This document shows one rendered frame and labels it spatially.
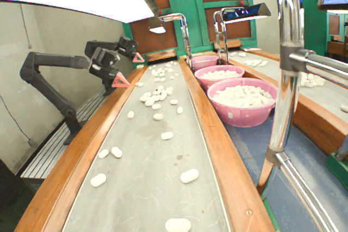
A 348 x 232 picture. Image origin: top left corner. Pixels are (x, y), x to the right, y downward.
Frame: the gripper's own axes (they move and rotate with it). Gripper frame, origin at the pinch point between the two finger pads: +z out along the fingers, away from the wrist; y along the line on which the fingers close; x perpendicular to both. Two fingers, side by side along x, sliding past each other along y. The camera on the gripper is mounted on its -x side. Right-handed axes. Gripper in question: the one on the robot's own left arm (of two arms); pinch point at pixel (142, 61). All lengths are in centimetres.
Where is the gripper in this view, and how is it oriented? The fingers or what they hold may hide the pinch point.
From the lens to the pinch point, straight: 109.5
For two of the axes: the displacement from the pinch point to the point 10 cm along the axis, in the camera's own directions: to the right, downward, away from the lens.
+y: -0.3, -4.3, 9.0
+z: 8.7, 4.3, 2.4
